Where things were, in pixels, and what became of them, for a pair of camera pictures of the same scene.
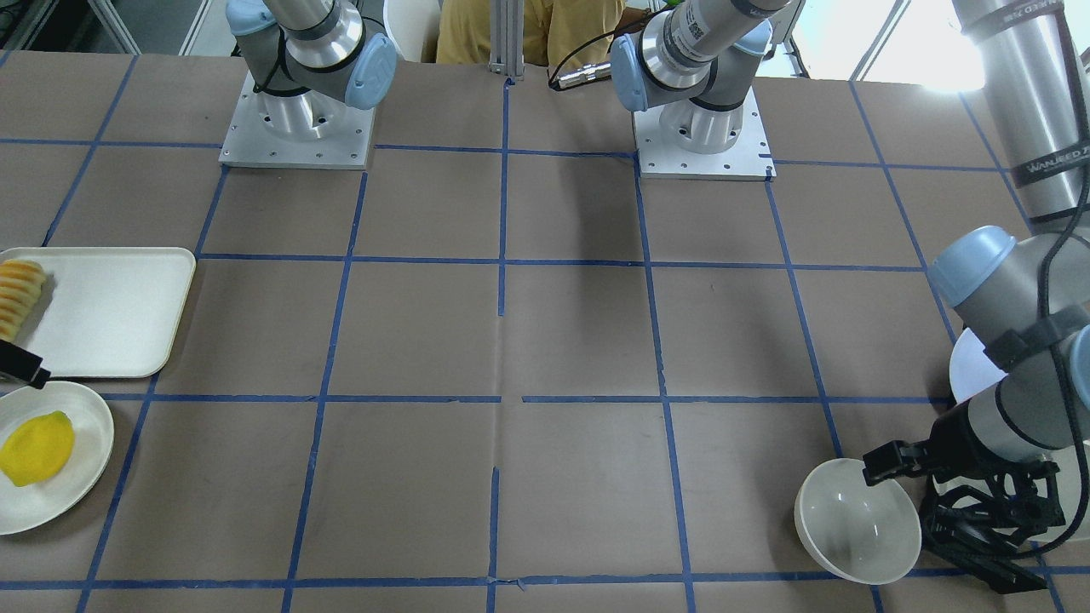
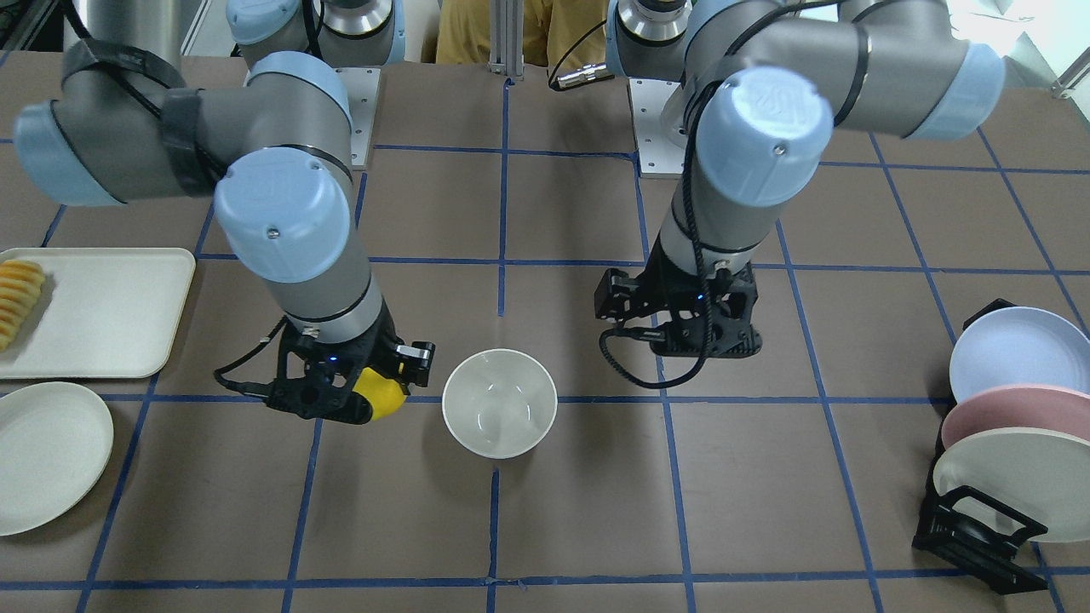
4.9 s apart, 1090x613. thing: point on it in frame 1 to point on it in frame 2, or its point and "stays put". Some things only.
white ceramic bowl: x=861 y=533 to x=499 y=403
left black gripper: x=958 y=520 to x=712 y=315
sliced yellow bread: x=20 y=284 stays put
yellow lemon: x=37 y=449 to x=385 y=396
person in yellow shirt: x=557 y=33 stays put
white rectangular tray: x=106 y=312 stays put
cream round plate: x=25 y=507 stays put
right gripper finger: x=19 y=363 to x=318 y=379
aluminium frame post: x=507 y=38 stays put
